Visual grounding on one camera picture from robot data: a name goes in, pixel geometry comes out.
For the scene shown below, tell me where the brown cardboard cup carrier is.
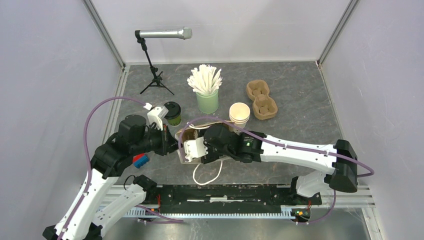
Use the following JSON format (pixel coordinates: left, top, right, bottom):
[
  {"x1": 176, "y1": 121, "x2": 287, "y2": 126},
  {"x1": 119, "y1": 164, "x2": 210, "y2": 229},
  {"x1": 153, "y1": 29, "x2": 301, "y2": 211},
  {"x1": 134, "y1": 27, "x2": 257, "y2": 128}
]
[{"x1": 246, "y1": 79, "x2": 278, "y2": 121}]

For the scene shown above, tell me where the red and blue block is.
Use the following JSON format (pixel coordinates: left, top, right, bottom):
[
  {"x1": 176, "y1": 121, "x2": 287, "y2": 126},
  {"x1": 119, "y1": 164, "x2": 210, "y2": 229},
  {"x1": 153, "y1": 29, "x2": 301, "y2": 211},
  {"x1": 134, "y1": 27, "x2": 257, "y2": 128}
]
[{"x1": 132, "y1": 153, "x2": 149, "y2": 169}]

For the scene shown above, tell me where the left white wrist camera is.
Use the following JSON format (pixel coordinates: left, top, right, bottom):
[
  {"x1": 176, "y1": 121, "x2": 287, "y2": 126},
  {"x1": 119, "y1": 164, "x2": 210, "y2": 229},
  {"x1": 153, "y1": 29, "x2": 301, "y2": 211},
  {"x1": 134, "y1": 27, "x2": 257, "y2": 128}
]
[{"x1": 144, "y1": 103, "x2": 169, "y2": 131}]

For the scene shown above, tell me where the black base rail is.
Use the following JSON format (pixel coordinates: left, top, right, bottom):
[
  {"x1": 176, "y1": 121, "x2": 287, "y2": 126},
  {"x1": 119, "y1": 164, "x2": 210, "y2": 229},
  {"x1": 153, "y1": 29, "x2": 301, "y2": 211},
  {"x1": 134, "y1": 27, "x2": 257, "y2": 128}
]
[{"x1": 141, "y1": 184, "x2": 322, "y2": 214}]

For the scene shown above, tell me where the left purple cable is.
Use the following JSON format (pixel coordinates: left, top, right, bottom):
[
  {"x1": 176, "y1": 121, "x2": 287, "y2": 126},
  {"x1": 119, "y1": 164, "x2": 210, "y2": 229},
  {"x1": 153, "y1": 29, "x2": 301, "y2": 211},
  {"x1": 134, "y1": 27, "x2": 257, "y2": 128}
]
[{"x1": 56, "y1": 96, "x2": 185, "y2": 240}]

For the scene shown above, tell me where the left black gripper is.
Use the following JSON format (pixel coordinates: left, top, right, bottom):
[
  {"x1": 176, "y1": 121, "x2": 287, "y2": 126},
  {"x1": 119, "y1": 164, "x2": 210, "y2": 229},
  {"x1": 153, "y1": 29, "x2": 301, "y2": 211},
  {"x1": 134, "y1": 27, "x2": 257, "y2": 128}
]
[{"x1": 132, "y1": 121, "x2": 184, "y2": 155}]

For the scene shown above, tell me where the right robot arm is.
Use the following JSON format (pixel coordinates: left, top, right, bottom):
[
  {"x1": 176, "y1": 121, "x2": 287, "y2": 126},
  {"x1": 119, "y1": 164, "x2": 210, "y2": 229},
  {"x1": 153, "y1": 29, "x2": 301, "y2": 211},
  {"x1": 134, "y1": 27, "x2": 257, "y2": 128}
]
[{"x1": 198, "y1": 123, "x2": 358, "y2": 204}]

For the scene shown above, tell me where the black plastic cup lid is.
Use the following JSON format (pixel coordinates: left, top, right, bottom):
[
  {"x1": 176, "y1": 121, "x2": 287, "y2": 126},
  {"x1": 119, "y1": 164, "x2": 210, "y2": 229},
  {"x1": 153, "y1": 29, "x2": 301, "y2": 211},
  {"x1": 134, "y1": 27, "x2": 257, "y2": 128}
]
[{"x1": 164, "y1": 101, "x2": 182, "y2": 120}]

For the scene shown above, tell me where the brown paper bag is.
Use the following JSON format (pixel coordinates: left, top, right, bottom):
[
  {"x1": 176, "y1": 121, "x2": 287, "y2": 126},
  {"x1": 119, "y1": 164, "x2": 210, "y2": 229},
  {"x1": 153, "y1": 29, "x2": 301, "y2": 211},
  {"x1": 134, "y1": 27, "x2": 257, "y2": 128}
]
[{"x1": 174, "y1": 122, "x2": 232, "y2": 186}]

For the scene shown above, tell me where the stack of white paper cups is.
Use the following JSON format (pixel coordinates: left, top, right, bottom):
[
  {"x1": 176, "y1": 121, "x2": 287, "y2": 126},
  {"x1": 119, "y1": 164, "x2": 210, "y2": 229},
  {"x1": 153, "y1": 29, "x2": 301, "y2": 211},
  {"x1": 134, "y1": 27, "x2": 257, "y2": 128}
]
[{"x1": 229, "y1": 102, "x2": 251, "y2": 129}]

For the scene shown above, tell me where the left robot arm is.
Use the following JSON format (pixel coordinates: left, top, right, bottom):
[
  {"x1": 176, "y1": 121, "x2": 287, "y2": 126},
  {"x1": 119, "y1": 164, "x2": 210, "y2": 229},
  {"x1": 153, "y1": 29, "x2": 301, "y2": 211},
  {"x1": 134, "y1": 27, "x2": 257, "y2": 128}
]
[{"x1": 42, "y1": 115, "x2": 179, "y2": 240}]

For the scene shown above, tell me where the black tripod mic stand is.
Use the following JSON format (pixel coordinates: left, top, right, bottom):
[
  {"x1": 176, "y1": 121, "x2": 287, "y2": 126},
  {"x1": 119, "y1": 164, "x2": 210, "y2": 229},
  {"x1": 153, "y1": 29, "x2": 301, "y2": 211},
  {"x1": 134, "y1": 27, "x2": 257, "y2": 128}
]
[{"x1": 137, "y1": 37, "x2": 175, "y2": 96}]

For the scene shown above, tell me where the green straw holder cup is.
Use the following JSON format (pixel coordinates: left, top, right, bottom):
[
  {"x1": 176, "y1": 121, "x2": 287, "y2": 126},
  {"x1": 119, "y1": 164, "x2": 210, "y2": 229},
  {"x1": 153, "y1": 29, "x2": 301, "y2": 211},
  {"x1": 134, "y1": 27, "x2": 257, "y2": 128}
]
[{"x1": 196, "y1": 90, "x2": 219, "y2": 114}]

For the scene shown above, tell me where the green paper coffee cup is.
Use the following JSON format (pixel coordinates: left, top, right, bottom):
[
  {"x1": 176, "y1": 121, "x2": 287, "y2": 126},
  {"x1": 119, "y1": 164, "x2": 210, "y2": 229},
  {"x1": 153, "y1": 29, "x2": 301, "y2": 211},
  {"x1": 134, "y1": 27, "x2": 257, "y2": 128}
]
[{"x1": 165, "y1": 115, "x2": 182, "y2": 127}]

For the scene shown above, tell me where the white paper straws bundle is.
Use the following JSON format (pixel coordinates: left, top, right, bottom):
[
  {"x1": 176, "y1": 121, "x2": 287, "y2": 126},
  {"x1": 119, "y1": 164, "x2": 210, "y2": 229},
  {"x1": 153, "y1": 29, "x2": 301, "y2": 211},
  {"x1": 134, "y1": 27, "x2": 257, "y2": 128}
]
[{"x1": 186, "y1": 64, "x2": 223, "y2": 95}]

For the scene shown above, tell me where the silver microphone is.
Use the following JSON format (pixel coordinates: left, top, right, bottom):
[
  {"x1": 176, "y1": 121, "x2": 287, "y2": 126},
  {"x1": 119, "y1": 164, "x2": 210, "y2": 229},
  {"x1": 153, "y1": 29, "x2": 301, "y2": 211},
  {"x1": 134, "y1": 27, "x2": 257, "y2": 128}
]
[{"x1": 134, "y1": 27, "x2": 193, "y2": 40}]

